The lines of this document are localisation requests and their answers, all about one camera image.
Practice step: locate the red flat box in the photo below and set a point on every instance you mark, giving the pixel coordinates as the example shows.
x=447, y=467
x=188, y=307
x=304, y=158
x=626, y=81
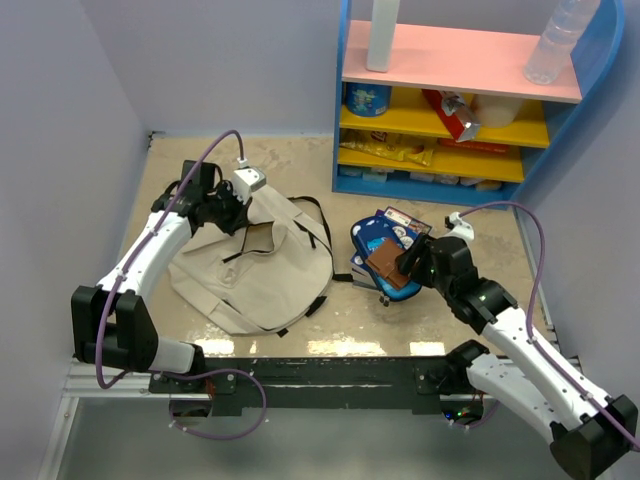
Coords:
x=475, y=146

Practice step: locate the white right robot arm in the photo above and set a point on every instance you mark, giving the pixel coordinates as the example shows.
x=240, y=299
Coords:
x=525, y=350

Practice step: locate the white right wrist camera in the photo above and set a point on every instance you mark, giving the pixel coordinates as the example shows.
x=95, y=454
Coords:
x=458, y=227

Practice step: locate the brown leather wallet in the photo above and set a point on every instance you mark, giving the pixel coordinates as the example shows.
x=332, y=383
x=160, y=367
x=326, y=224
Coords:
x=383, y=262

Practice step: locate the blue shelf unit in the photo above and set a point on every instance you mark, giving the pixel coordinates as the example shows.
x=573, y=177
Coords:
x=467, y=62

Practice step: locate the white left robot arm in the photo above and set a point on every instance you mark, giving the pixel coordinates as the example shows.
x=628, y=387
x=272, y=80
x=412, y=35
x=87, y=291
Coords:
x=112, y=326

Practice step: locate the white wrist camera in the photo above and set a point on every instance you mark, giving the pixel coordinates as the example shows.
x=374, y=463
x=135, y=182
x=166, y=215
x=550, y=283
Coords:
x=246, y=181
x=458, y=227

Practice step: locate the dark blue bottom book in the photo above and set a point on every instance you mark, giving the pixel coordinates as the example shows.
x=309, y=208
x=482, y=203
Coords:
x=361, y=275

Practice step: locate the clear plastic water bottle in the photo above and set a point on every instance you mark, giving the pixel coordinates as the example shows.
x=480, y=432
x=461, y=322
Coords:
x=565, y=27

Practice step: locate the white cup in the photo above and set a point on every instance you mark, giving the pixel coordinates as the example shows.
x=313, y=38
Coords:
x=496, y=111

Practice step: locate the yellow chips bag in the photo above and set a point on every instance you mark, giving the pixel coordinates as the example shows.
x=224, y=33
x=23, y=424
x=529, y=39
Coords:
x=389, y=146

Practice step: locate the blue round can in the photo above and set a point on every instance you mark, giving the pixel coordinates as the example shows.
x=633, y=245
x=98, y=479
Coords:
x=367, y=100

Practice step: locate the blue pencil case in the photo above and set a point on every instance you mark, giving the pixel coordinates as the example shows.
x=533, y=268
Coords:
x=378, y=246

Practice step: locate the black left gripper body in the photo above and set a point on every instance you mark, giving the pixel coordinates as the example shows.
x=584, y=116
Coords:
x=226, y=209

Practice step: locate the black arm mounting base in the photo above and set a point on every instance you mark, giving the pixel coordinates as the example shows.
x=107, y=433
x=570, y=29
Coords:
x=421, y=385

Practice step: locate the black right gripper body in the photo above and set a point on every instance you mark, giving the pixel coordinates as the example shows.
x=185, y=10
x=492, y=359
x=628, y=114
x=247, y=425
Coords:
x=433, y=278

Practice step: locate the aluminium rail frame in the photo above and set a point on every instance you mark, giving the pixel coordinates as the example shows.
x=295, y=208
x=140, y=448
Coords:
x=455, y=385

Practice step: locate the white tall bottle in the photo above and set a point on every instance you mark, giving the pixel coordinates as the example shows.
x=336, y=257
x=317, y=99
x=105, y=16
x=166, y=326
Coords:
x=381, y=35

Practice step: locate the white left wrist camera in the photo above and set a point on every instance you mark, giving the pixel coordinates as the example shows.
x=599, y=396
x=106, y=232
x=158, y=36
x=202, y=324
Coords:
x=246, y=181

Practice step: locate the beige canvas backpack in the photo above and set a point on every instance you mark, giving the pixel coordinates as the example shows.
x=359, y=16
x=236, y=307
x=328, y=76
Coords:
x=266, y=276

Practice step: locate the red snack carton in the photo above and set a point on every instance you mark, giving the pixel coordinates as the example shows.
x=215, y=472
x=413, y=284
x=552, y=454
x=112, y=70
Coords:
x=454, y=112

